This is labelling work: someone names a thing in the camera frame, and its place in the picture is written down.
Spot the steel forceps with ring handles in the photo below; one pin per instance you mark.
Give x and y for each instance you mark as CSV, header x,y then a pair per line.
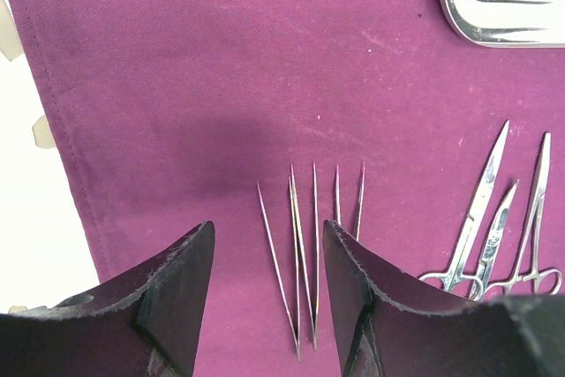
x,y
526,267

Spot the steel tweezers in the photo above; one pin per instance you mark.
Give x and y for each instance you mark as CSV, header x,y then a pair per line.
x,y
294,328
349,200
308,250

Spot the purple surgical cloth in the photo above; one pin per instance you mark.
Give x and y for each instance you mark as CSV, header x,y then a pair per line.
x,y
166,113

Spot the steel scissors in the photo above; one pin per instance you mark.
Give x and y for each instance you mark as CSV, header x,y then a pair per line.
x,y
492,244

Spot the steel clamp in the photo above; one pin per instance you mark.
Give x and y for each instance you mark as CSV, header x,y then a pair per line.
x,y
454,274

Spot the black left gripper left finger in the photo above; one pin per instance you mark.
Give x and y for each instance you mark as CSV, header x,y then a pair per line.
x,y
143,322

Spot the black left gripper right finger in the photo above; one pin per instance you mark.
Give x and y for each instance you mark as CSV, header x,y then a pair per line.
x,y
389,323

